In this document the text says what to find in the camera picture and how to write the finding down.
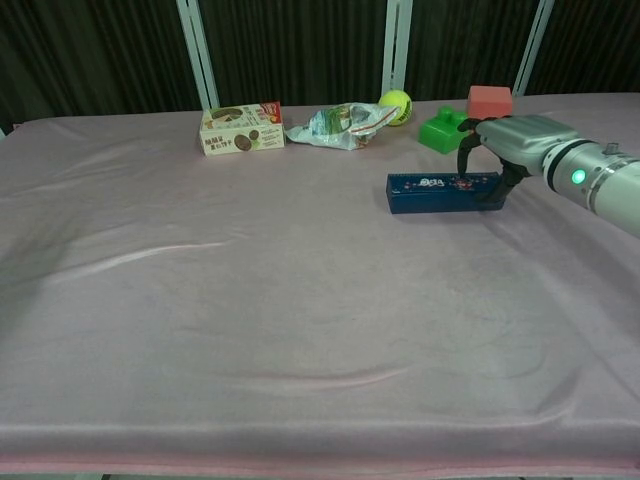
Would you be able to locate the pink cube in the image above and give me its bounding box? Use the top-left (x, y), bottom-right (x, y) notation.
top-left (467, 84), bottom-right (515, 121)

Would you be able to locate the pink table cloth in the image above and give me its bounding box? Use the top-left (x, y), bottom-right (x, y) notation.
top-left (0, 92), bottom-right (640, 476)

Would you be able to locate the crumpled plastic snack bag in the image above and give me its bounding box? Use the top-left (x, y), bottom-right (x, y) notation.
top-left (284, 102), bottom-right (396, 153)

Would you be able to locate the cream snack box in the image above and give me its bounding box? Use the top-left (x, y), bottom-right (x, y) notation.
top-left (198, 101), bottom-right (287, 158)

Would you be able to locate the green toy brick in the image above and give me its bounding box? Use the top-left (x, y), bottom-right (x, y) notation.
top-left (418, 105), bottom-right (472, 156)

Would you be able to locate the aluminium frame post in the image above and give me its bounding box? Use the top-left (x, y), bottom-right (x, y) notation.
top-left (382, 0), bottom-right (414, 97)
top-left (176, 0), bottom-right (220, 110)
top-left (512, 0), bottom-right (557, 96)

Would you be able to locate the yellow tennis ball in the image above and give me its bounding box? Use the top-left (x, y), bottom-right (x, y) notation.
top-left (378, 88), bottom-right (414, 128)

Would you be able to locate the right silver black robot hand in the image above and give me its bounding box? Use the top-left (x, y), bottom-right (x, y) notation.
top-left (457, 114), bottom-right (576, 211)

